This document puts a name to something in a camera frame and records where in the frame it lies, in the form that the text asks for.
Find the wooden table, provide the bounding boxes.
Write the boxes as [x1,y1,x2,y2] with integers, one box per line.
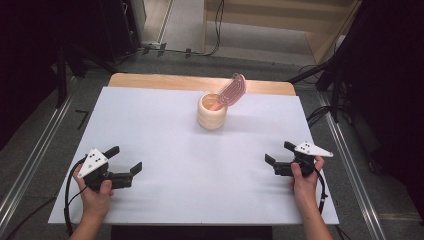
[108,72,297,97]

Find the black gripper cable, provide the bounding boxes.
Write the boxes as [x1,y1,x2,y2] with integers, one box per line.
[313,166,329,215]
[63,156,89,238]

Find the person's left hand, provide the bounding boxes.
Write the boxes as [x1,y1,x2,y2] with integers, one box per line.
[72,163,115,218]

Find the cream ribbed cup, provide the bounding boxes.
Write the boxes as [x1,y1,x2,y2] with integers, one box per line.
[196,92,229,131]

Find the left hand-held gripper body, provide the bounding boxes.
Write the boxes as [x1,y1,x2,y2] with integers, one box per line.
[77,148,134,192]

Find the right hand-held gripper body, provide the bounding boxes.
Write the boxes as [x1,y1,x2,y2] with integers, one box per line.
[273,141,334,178]

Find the black stand leg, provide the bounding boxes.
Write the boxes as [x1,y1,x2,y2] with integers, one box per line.
[287,59,336,93]

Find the person's right hand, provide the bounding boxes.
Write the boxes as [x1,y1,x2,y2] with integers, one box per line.
[288,155,326,203]

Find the metal floor rail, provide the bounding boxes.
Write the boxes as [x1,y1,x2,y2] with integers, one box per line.
[0,77,81,233]
[316,91,388,240]

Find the black hanging cable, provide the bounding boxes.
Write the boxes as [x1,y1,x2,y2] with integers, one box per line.
[203,0,225,57]

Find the black stand post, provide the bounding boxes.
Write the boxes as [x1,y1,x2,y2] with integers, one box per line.
[55,44,69,109]

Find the white board sheet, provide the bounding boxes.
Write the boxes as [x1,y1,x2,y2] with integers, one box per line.
[48,86,340,226]

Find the black cabinet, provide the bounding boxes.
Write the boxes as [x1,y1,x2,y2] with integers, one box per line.
[98,0,143,63]

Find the wooden platform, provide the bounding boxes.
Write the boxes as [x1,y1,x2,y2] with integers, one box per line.
[202,0,363,65]

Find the dark curtain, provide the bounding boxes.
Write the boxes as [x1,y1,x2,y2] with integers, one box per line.
[0,0,113,151]
[333,0,424,221]

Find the black floor cables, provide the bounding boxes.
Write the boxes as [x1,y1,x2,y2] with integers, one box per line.
[305,104,334,129]

